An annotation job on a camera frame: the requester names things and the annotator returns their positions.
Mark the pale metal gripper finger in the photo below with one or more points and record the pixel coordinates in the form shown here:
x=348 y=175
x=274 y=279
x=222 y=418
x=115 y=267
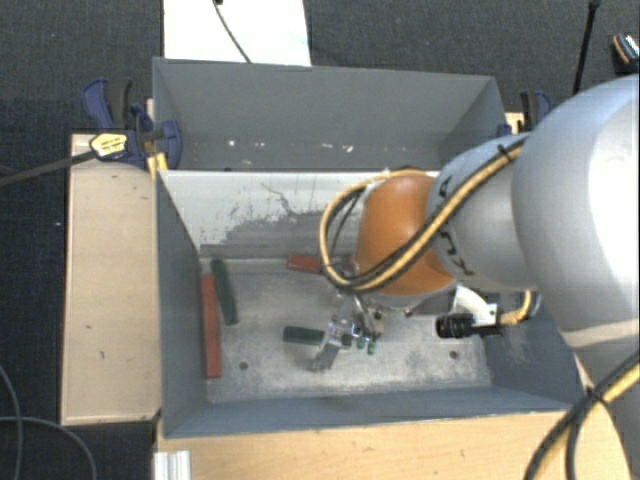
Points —
x=326 y=357

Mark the short dark green flat block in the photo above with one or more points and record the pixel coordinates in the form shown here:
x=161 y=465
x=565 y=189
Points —
x=301 y=335

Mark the grey metal bin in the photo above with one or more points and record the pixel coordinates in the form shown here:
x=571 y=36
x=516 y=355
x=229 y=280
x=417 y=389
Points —
x=280 y=378

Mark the short red-brown flat block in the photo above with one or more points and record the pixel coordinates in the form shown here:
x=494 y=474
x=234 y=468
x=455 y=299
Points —
x=302 y=262

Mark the long red-brown flat block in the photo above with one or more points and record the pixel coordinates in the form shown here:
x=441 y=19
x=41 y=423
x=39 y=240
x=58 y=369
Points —
x=211 y=328

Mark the long dark green flat block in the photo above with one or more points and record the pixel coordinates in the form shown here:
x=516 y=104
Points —
x=225 y=293

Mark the pale wood board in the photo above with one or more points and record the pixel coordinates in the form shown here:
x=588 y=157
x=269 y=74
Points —
x=112 y=288

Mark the black cylinder on white bracket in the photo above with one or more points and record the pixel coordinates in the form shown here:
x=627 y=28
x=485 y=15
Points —
x=454 y=326

